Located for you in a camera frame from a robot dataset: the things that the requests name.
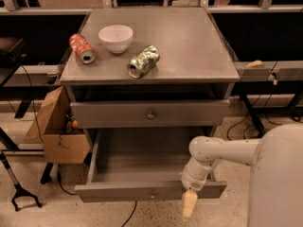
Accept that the grey drawer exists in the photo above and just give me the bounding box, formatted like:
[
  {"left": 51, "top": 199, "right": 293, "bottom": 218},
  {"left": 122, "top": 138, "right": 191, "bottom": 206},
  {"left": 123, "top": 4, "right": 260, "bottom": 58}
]
[
  {"left": 74, "top": 126, "right": 228, "bottom": 203},
  {"left": 70, "top": 99, "right": 229, "bottom": 129}
]

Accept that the small cream foam piece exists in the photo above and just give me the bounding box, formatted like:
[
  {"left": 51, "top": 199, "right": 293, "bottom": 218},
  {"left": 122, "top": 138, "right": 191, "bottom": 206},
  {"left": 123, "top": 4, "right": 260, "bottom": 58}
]
[{"left": 246, "top": 60, "right": 262, "bottom": 68}]

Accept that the orange soda can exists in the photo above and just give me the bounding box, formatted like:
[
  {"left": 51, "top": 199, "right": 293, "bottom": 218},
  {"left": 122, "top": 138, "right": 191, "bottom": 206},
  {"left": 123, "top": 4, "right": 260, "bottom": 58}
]
[{"left": 69, "top": 34, "right": 95, "bottom": 64}]

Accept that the black floor cable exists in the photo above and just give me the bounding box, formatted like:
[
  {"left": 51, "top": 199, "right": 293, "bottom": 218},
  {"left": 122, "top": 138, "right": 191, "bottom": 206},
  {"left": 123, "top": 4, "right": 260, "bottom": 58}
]
[{"left": 56, "top": 164, "right": 138, "bottom": 227}]

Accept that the white ceramic bowl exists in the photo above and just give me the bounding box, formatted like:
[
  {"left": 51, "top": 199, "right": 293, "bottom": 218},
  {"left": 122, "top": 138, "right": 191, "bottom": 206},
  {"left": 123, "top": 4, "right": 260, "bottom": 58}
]
[{"left": 98, "top": 25, "right": 134, "bottom": 54}]

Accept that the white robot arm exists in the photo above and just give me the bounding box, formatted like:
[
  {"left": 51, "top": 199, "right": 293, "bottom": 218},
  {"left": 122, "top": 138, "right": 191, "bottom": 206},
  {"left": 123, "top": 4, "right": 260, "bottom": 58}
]
[{"left": 181, "top": 123, "right": 303, "bottom": 227}]

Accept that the black cable at right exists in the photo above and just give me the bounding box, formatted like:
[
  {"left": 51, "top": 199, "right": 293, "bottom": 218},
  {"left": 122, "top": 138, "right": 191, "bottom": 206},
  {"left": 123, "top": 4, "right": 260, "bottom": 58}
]
[{"left": 225, "top": 60, "right": 303, "bottom": 141}]

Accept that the green soda can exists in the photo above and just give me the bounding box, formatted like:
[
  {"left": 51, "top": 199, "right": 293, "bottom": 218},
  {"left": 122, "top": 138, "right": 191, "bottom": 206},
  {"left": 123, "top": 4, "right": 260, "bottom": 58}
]
[{"left": 127, "top": 45, "right": 160, "bottom": 79}]

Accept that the black grabber tool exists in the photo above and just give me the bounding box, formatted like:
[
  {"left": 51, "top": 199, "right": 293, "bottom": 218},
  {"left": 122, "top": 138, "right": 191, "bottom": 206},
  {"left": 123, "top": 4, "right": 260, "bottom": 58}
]
[{"left": 0, "top": 150, "right": 42, "bottom": 212}]

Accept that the brown cardboard box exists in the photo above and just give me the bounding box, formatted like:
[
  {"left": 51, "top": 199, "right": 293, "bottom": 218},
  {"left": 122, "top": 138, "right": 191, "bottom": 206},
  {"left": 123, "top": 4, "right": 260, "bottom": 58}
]
[{"left": 24, "top": 86, "right": 90, "bottom": 164}]

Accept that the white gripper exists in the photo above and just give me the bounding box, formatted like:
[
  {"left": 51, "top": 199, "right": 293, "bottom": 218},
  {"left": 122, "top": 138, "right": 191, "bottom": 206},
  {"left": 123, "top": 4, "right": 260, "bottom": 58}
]
[{"left": 181, "top": 157, "right": 218, "bottom": 218}]

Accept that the grey top drawer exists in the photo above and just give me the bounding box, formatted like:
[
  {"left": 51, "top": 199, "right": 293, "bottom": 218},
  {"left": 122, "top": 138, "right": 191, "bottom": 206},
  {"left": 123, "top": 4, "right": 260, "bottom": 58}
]
[{"left": 70, "top": 99, "right": 229, "bottom": 129}]

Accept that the orange fruit in box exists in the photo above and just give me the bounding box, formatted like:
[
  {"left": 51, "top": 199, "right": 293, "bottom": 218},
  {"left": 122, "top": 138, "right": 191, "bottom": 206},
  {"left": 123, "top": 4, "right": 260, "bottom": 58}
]
[{"left": 71, "top": 120, "right": 80, "bottom": 130}]

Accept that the grey drawer cabinet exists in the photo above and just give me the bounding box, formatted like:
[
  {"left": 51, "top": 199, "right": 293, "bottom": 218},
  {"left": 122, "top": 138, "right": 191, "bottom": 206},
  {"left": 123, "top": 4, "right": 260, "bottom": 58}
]
[{"left": 59, "top": 7, "right": 241, "bottom": 137}]

